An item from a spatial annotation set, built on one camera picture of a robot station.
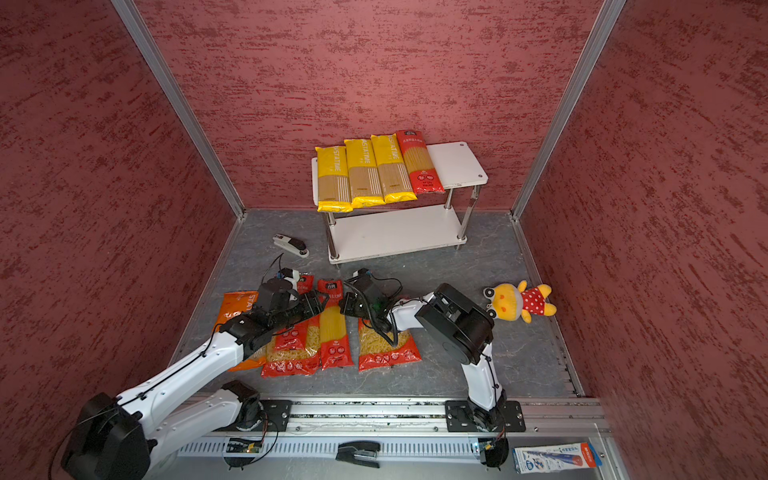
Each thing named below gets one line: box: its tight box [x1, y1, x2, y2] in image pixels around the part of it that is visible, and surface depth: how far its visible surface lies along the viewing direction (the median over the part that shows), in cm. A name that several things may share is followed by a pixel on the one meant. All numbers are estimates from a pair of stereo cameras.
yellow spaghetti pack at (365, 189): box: [344, 139, 386, 208], surface depth 81 cm
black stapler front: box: [335, 440, 381, 469], surface depth 69 cm
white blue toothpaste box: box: [512, 442, 603, 475], surface depth 70 cm
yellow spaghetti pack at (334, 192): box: [315, 146, 353, 212], surface depth 79 cm
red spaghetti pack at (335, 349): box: [318, 279, 354, 371], surface depth 87 cm
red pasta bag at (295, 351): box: [262, 315, 322, 378], surface depth 81 cm
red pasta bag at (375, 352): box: [358, 318, 423, 372], surface depth 83 cm
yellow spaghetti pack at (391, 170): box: [370, 133, 418, 204], surface depth 83 cm
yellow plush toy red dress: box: [483, 280, 557, 324], surface depth 91 cm
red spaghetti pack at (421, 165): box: [396, 130, 445, 196], surface depth 84 cm
